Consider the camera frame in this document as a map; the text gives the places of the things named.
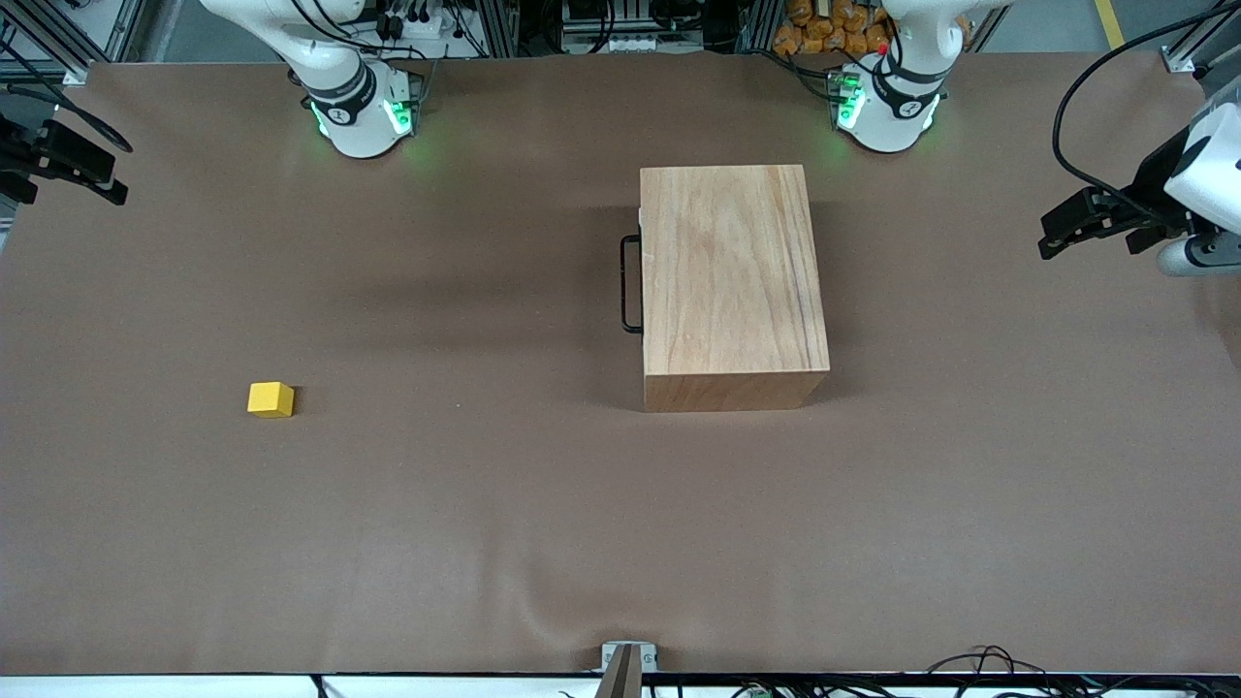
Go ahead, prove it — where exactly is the yellow wooden block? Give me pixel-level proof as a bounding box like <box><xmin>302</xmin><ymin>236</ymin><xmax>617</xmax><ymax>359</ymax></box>
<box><xmin>247</xmin><ymin>382</ymin><xmax>295</xmax><ymax>419</ymax></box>

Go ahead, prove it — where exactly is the white-front drawer with black handle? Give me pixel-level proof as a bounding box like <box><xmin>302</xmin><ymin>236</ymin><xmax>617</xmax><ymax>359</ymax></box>
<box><xmin>620</xmin><ymin>206</ymin><xmax>646</xmax><ymax>336</ymax></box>

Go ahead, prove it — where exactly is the wooden drawer cabinet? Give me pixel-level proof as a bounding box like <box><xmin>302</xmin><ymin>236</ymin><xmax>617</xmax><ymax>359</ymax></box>
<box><xmin>640</xmin><ymin>165</ymin><xmax>831</xmax><ymax>413</ymax></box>

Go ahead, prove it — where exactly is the grey base connector box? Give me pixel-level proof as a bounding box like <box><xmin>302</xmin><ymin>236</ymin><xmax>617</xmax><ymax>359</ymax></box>
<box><xmin>826</xmin><ymin>66</ymin><xmax>867</xmax><ymax>133</ymax></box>
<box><xmin>386</xmin><ymin>60</ymin><xmax>435</xmax><ymax>137</ymax></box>

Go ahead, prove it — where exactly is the orange packets pile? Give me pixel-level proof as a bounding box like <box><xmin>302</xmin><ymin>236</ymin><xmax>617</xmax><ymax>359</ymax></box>
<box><xmin>773</xmin><ymin>0</ymin><xmax>895</xmax><ymax>57</ymax></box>

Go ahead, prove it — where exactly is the white power strip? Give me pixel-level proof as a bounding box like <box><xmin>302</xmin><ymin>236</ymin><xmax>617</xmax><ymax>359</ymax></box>
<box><xmin>565</xmin><ymin>32</ymin><xmax>706</xmax><ymax>55</ymax></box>

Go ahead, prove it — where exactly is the brown table cover sheet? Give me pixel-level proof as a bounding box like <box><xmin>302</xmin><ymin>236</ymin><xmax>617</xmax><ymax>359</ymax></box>
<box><xmin>0</xmin><ymin>50</ymin><xmax>1241</xmax><ymax>678</ymax></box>

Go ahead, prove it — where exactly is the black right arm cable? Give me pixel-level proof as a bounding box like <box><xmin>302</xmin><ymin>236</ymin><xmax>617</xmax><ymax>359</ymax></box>
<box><xmin>0</xmin><ymin>34</ymin><xmax>134</xmax><ymax>156</ymax></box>

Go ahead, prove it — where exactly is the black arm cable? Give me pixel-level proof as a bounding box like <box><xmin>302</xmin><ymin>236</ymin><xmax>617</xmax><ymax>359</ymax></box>
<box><xmin>0</xmin><ymin>34</ymin><xmax>134</xmax><ymax>156</ymax></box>
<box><xmin>1052</xmin><ymin>5</ymin><xmax>1241</xmax><ymax>209</ymax></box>

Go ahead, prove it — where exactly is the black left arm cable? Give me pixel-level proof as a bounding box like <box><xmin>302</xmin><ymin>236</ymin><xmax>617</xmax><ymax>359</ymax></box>
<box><xmin>1052</xmin><ymin>5</ymin><xmax>1241</xmax><ymax>209</ymax></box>

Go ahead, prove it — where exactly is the aluminium frame profile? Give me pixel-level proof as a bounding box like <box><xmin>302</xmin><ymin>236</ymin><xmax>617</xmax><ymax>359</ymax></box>
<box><xmin>0</xmin><ymin>0</ymin><xmax>156</xmax><ymax>88</ymax></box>
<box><xmin>1163</xmin><ymin>0</ymin><xmax>1241</xmax><ymax>77</ymax></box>

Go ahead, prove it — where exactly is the black tangled cable bundle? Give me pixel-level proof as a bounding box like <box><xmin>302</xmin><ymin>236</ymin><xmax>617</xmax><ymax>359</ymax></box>
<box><xmin>926</xmin><ymin>643</ymin><xmax>1241</xmax><ymax>698</ymax></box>

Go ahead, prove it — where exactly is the grey metal mount bracket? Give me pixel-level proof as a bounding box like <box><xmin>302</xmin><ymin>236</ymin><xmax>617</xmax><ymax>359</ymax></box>
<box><xmin>593</xmin><ymin>640</ymin><xmax>662</xmax><ymax>698</ymax></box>

